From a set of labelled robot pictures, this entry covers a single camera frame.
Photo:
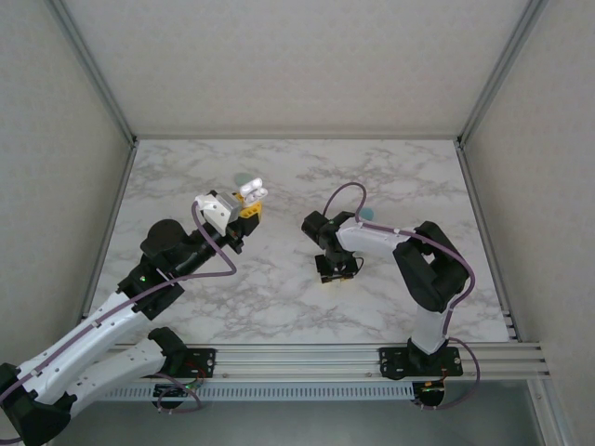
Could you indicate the mint green earbud charging case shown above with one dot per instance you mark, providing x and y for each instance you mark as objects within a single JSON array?
[{"x": 239, "y": 178}]

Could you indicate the blue earbud charging case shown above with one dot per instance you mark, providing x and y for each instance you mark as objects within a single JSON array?
[{"x": 369, "y": 213}]

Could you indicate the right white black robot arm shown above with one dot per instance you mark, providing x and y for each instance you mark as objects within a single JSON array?
[{"x": 432, "y": 274}]

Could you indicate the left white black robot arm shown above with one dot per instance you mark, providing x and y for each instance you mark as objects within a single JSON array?
[{"x": 28, "y": 413}]

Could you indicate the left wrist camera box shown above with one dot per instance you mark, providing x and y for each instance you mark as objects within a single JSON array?
[{"x": 216, "y": 211}]

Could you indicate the aluminium table side rail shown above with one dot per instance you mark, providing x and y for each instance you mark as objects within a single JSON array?
[
  {"x": 109, "y": 232},
  {"x": 473, "y": 186}
]

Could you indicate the aluminium mounting rail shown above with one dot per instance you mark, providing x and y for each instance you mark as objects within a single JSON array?
[{"x": 297, "y": 360}]

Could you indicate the aluminium table back rail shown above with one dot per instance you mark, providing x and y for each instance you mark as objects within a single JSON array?
[{"x": 297, "y": 137}]

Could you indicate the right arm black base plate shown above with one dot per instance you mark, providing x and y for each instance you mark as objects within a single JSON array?
[{"x": 395, "y": 362}]

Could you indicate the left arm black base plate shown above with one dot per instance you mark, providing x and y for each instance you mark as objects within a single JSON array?
[{"x": 204, "y": 360}]

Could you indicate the aluminium frame post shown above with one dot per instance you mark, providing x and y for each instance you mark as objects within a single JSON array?
[
  {"x": 499, "y": 69},
  {"x": 95, "y": 69}
]

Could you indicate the aluminium frame leg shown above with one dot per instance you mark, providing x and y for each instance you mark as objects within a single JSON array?
[{"x": 553, "y": 427}]

